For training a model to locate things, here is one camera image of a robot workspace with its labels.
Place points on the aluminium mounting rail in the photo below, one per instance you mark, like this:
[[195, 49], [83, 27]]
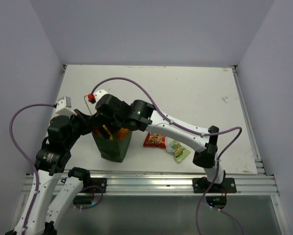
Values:
[[180, 184]]

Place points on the red snack packet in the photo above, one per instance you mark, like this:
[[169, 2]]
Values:
[[155, 140]]

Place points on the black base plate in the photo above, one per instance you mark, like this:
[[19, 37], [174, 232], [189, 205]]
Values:
[[201, 184], [98, 182]]

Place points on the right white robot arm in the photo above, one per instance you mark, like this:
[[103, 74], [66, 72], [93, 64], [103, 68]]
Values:
[[143, 116]]

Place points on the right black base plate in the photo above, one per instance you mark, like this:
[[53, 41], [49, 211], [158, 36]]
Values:
[[201, 184]]

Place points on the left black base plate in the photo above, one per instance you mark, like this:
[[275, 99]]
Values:
[[98, 182]]

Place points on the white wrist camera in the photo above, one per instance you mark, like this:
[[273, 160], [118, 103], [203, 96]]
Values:
[[64, 107], [96, 96]]

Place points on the green paper bag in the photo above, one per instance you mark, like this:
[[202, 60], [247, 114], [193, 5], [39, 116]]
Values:
[[114, 151]]

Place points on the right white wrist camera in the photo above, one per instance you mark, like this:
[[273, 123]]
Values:
[[96, 96]]

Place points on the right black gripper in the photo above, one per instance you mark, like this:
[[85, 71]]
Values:
[[99, 116]]

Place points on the small green snack packet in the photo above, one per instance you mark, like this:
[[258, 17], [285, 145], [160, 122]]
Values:
[[179, 151]]

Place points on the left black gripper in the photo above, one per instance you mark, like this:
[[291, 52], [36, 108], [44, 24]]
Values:
[[85, 120]]

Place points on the orange candy packet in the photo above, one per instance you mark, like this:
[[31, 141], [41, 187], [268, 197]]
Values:
[[117, 136]]

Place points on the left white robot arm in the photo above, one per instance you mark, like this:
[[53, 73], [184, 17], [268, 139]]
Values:
[[42, 211]]

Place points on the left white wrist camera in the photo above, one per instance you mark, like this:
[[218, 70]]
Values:
[[64, 107]]

